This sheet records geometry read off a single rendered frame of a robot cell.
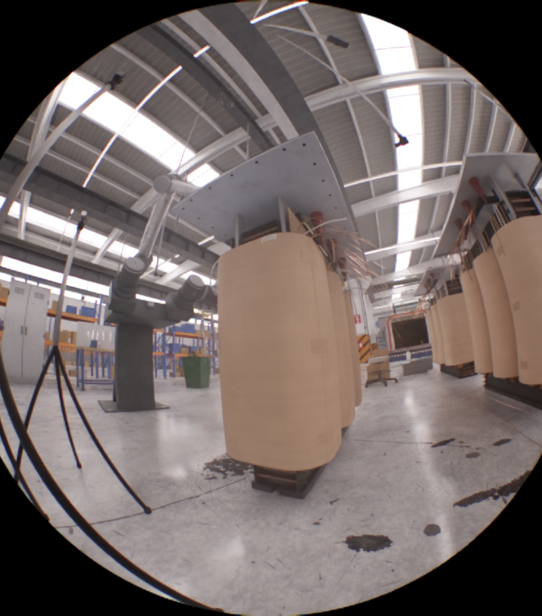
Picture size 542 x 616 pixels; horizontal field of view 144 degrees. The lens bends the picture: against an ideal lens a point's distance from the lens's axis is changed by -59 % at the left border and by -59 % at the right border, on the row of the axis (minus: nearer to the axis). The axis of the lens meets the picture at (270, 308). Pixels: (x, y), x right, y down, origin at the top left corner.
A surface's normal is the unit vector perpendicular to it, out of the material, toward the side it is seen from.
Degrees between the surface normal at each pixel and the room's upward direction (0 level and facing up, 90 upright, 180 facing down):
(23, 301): 90
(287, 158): 180
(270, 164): 180
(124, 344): 90
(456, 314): 90
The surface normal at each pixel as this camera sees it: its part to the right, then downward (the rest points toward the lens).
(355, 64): 0.15, 0.95
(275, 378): -0.45, -0.19
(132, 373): 0.78, -0.20
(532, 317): -0.99, 0.04
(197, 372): -0.21, -0.16
